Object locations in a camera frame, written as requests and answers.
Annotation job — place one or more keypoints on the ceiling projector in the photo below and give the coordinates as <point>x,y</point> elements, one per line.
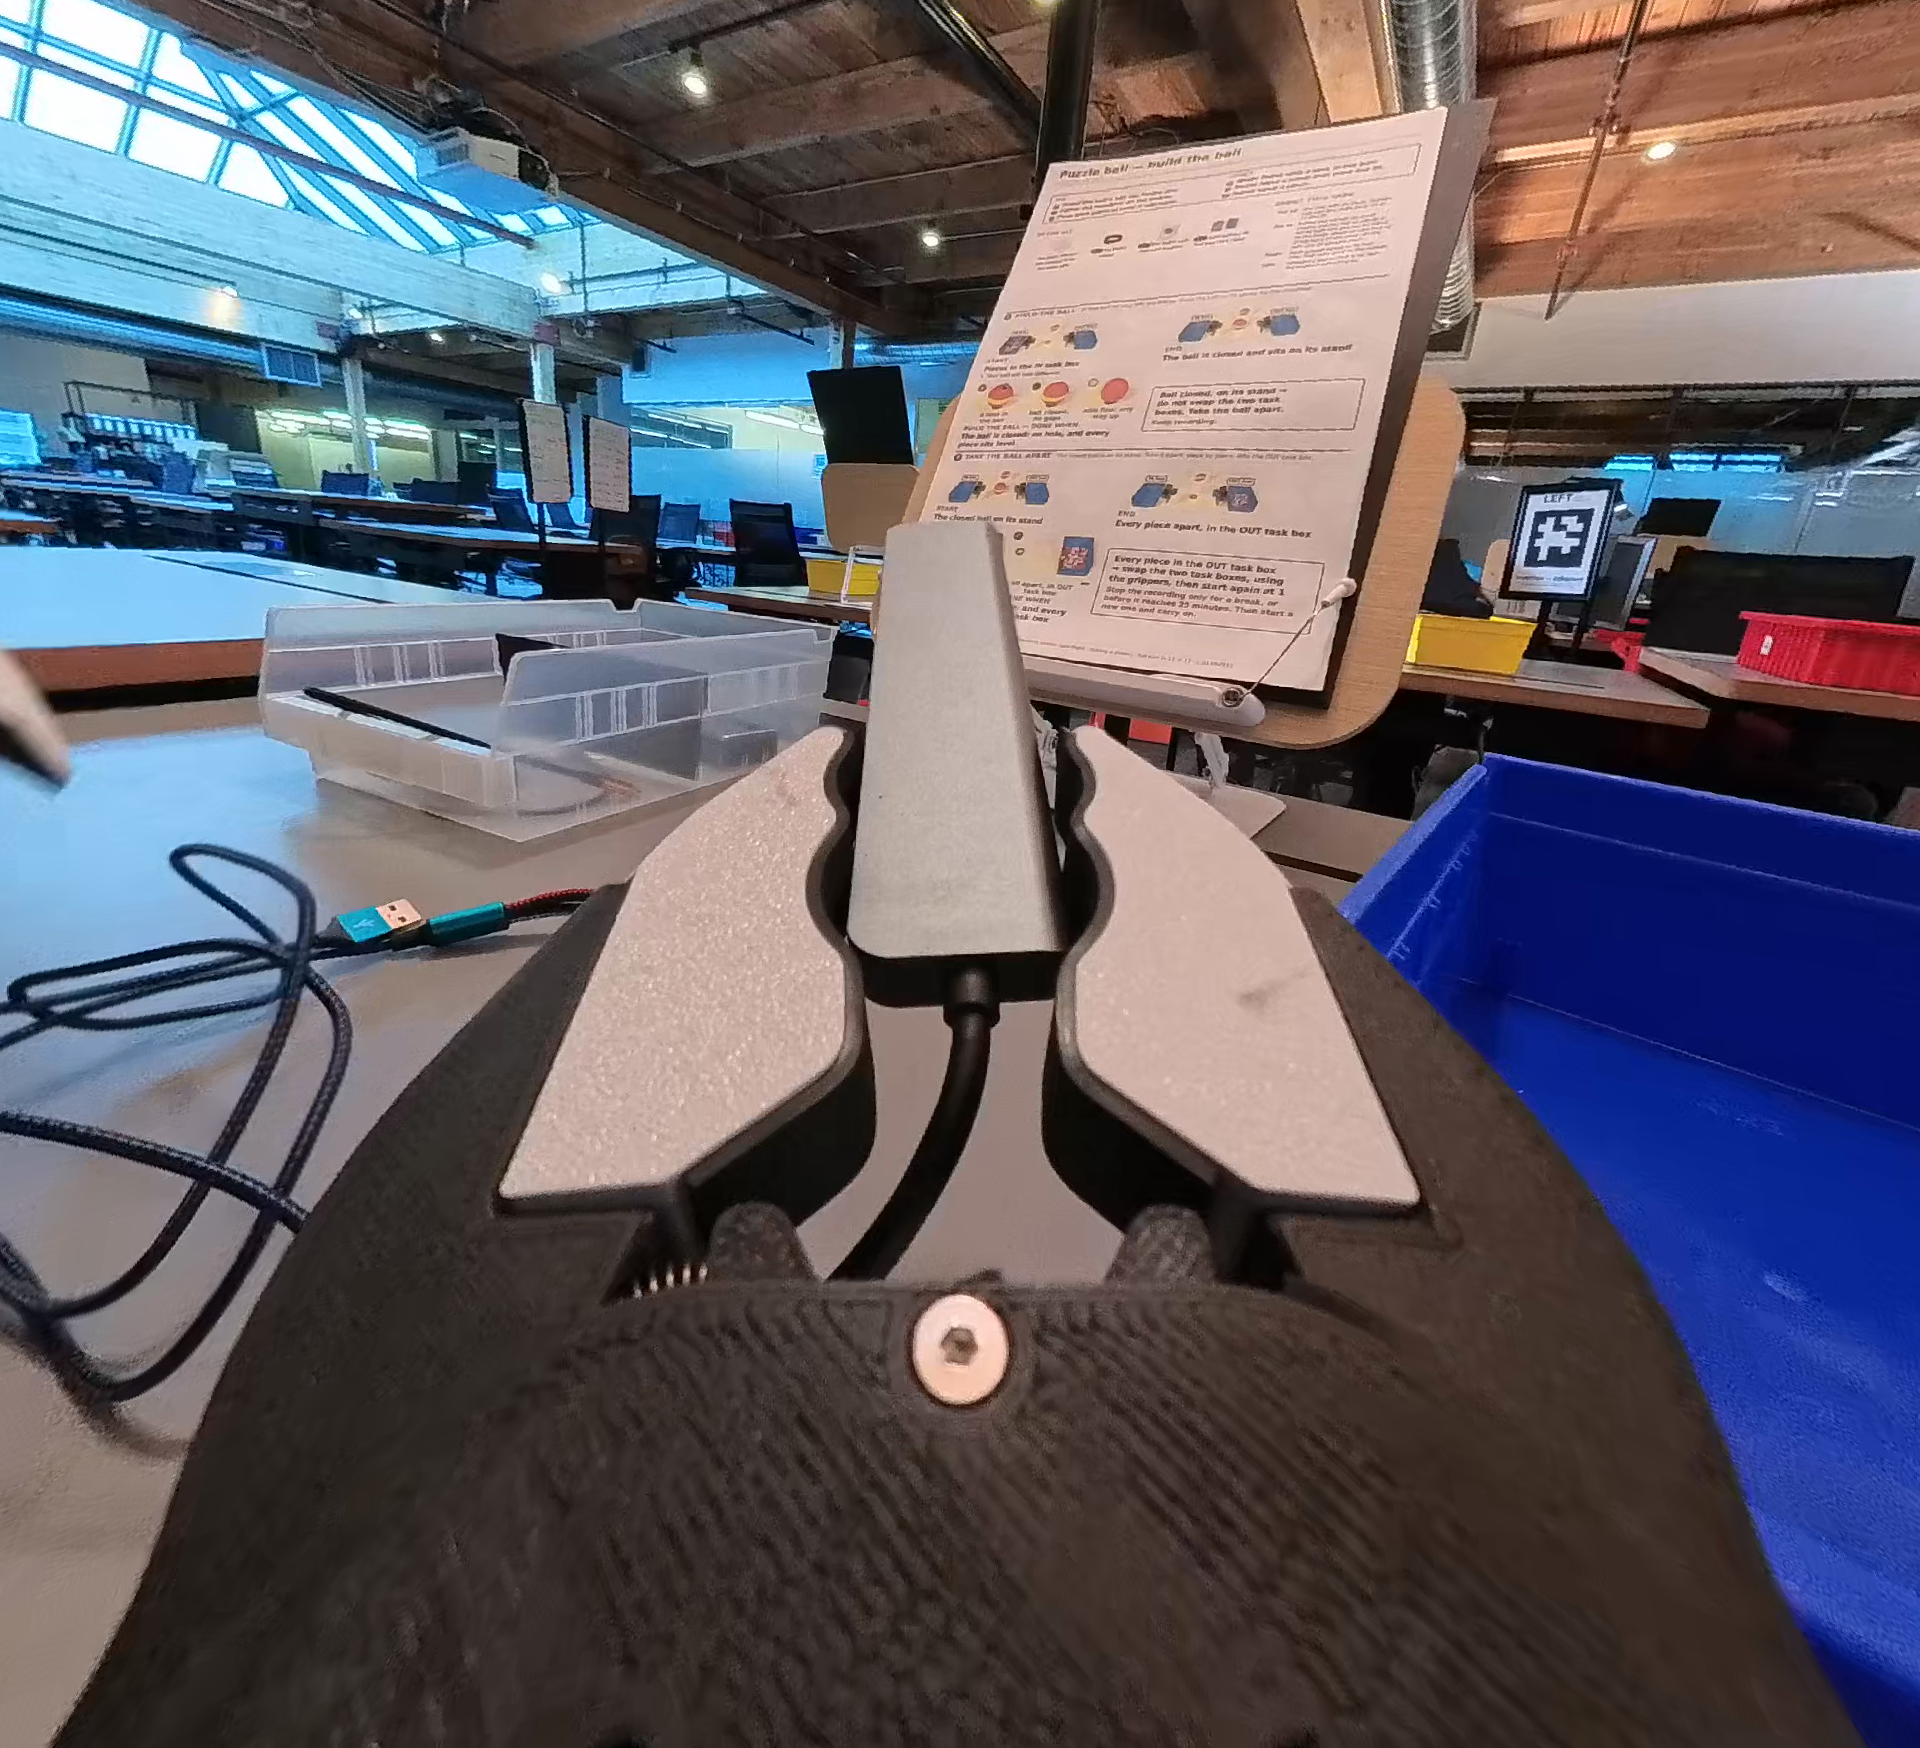
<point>480,161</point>

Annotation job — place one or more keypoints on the white paper sign board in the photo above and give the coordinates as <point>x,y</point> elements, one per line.
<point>546,452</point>
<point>607,465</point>

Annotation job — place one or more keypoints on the black white marker sign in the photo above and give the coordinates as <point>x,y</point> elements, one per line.
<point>1560,540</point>

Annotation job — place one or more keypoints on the yellow plastic bin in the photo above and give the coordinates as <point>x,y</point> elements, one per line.
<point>841,574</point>
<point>1469,641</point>

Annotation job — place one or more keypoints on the instruction sheet on wooden stand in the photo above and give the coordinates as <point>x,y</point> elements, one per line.
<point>1410,548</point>

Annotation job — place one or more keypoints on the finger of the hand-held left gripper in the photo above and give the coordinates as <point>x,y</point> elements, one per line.
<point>27,714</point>

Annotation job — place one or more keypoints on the grey slim USB hub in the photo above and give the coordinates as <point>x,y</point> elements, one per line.
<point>945,758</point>

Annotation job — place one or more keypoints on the clear plastic organizer box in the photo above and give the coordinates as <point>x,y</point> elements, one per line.
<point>600,714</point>

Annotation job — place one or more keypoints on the grey desk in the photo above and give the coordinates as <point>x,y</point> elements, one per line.
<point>149,788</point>

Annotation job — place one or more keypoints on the silver ventilation duct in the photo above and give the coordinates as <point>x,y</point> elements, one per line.
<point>1417,8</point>

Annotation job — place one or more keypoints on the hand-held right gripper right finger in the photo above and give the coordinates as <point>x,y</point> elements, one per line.
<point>1229,1027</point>

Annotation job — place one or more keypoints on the red plastic bin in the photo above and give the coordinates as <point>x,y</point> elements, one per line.
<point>1830,652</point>

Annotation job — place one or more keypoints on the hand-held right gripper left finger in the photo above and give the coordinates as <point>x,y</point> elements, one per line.
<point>675,1027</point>

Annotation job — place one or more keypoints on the printed instruction sheet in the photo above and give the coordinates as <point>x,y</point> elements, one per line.
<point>1198,398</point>

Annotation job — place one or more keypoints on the black office chair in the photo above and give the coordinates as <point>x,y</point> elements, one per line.
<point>765,540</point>

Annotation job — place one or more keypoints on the black monitor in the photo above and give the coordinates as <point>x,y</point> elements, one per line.
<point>1785,601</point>

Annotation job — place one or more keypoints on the blue plastic bin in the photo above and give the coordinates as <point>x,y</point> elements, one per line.
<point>1724,1027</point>

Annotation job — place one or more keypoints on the wooden stand black panel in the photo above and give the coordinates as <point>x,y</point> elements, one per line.
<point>863,422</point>

